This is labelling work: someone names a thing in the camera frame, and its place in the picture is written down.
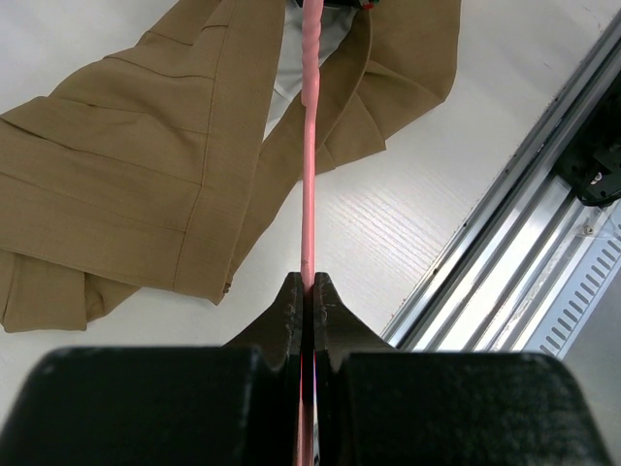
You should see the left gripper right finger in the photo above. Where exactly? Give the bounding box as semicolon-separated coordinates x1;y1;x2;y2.
313;273;612;465

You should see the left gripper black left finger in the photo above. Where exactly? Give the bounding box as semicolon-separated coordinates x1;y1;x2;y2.
1;273;303;465

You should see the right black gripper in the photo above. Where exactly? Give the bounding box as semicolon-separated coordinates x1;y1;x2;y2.
320;0;379;9

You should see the pink wire hanger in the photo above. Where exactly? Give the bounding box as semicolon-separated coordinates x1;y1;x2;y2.
296;0;324;465

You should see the tan brown skirt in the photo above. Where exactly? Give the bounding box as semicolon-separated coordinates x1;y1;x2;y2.
0;0;462;334

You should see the aluminium mounting rail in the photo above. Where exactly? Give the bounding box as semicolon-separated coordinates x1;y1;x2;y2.
383;18;620;351

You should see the white slotted cable duct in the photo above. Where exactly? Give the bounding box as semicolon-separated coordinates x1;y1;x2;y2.
528;233;620;359

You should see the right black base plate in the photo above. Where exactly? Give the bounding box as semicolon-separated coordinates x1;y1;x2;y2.
555;116;620;207

